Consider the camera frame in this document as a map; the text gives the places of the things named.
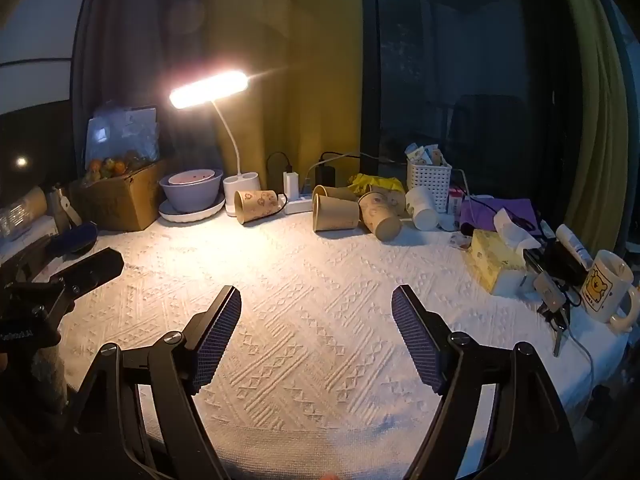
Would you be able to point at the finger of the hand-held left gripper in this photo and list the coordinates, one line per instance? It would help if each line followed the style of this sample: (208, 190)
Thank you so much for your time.
(95, 266)
(74, 238)

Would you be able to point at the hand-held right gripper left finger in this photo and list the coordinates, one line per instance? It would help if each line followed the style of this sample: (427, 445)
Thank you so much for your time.
(217, 340)

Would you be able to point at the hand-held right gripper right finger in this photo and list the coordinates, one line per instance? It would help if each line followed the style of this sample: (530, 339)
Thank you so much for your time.
(417, 340)

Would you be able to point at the person's left forearm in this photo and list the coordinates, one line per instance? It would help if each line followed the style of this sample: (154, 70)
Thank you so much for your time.
(50, 377)

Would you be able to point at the cartoon print brown paper cup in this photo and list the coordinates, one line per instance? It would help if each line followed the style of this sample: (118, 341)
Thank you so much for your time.
(380, 216)

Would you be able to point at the white paper cup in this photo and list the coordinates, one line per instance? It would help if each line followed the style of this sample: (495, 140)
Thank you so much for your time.
(422, 207)

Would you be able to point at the heart print brown paper cup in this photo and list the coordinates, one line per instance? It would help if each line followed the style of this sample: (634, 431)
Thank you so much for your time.
(255, 206)

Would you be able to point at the plain brown paper cup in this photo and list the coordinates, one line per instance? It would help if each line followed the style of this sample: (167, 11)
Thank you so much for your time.
(336, 192)
(335, 213)

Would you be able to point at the metal clip tool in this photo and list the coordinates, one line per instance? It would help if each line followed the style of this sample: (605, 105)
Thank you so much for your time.
(65, 207)

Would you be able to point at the cardboard box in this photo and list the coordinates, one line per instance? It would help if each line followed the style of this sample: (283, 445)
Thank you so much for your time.
(120, 202)

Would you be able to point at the clear plastic bottle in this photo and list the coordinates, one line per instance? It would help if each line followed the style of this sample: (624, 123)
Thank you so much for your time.
(20, 210)

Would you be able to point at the pile of small fruits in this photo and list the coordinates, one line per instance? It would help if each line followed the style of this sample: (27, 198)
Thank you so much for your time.
(107, 168)

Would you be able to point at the white plate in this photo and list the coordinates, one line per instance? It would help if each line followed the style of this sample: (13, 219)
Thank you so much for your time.
(192, 216)

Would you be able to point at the yellow tissue box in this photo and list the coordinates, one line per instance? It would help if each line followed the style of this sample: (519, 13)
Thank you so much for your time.
(492, 260)

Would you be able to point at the white textured tablecloth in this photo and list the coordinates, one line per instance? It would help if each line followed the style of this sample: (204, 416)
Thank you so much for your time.
(320, 285)

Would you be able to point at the purple bowl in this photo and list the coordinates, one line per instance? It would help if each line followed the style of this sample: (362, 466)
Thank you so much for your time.
(190, 199)

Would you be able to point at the pink bowl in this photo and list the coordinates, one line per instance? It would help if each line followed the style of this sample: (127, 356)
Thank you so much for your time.
(192, 177)

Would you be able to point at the bunch of keys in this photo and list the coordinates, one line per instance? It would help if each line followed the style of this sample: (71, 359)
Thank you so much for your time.
(550, 292)

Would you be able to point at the small red white box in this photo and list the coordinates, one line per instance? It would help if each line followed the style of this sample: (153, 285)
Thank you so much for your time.
(455, 202)

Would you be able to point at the purple cloth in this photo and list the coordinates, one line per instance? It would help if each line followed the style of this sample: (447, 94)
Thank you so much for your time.
(500, 207)

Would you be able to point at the white power strip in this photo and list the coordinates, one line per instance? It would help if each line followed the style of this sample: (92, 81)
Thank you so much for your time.
(300, 206)

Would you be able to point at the white plastic basket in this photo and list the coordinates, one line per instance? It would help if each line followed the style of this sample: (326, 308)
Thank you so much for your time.
(430, 178)

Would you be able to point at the black pouch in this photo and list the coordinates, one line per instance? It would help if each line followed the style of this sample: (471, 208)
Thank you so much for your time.
(560, 260)

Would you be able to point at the white charger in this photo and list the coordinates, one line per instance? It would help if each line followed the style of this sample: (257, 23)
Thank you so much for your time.
(291, 182)

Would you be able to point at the white tube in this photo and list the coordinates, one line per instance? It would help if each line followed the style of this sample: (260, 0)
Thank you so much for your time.
(572, 242)

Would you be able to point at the packets in basket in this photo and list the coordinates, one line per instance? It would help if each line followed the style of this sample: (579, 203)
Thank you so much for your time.
(425, 153)

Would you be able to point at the black charger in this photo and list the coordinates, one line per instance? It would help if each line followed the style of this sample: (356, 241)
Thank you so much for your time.
(325, 176)

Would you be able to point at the bear print mug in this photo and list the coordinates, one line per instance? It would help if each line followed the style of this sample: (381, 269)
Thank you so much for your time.
(602, 285)

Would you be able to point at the white desk lamp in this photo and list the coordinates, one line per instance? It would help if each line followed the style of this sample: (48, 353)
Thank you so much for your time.
(207, 90)

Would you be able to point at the grey curtain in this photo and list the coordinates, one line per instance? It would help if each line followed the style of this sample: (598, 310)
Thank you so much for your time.
(130, 35)

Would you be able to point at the yellow curtain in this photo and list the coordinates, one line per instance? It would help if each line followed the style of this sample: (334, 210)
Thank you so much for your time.
(595, 110)
(290, 60)

